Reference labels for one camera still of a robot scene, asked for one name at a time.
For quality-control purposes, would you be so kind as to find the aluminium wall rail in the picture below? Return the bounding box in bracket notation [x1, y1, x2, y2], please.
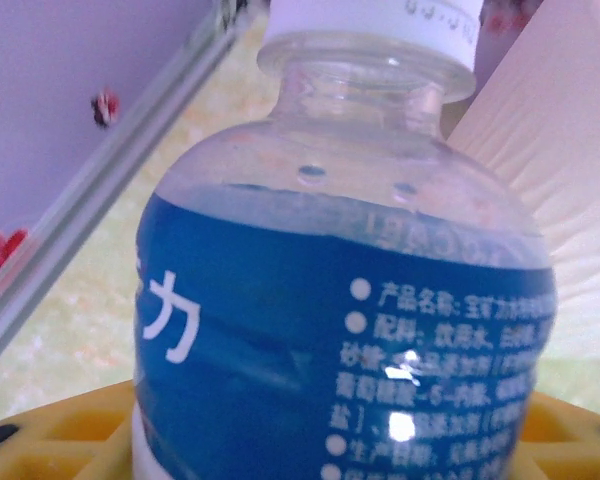
[0, 0, 274, 379]

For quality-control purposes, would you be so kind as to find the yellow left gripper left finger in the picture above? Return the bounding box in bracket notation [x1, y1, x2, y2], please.
[0, 382, 137, 480]

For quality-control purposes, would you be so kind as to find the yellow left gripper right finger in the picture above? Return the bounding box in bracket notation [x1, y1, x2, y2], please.
[509, 392, 600, 480]

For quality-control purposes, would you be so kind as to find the white fabric bag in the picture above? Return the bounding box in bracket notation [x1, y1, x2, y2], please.
[442, 0, 600, 362]

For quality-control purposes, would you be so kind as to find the blue label bottle white cap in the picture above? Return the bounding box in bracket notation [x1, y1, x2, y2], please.
[131, 0, 559, 480]

